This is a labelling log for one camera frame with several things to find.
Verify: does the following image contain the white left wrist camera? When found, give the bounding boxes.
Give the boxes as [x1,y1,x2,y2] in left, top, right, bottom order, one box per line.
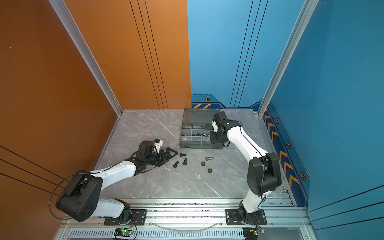
[153,139,163,153]

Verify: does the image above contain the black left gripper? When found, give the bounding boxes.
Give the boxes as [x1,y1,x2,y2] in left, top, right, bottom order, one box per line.
[145,147,178,167]

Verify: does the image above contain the small right circuit board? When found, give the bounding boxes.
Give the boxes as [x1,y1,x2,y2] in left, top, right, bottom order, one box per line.
[243,228,265,240]

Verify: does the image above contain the aluminium corner frame post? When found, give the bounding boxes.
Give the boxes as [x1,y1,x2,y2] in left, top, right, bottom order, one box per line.
[258,0,319,117]

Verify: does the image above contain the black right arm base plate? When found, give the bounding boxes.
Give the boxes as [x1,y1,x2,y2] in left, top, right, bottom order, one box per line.
[225,208,268,226]

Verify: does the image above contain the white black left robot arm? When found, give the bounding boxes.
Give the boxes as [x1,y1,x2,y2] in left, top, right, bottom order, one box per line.
[56,139,178,225]

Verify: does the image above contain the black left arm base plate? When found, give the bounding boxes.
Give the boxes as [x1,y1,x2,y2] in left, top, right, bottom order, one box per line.
[104,209,147,226]

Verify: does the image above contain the left aluminium frame post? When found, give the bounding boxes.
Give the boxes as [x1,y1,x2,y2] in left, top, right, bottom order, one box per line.
[49,0,123,117]

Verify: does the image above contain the aluminium front rail frame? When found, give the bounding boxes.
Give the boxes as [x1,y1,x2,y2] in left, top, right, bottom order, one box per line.
[53,196,317,240]

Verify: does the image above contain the green circuit board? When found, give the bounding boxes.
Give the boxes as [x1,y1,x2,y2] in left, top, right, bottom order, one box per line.
[114,228,134,239]

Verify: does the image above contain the clear grey compartment organizer box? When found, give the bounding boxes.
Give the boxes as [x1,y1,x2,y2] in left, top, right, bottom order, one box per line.
[180,109,224,150]

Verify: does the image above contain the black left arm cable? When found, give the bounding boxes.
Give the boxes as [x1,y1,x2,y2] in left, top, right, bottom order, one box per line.
[48,172,85,221]

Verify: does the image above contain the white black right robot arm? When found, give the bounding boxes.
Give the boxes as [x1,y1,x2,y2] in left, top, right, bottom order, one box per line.
[210,112,282,225]

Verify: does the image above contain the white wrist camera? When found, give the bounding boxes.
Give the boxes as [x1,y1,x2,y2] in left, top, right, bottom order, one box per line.
[212,120,218,133]
[153,139,163,153]

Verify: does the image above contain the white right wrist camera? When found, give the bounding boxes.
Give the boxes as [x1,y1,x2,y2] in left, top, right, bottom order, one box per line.
[212,120,218,133]

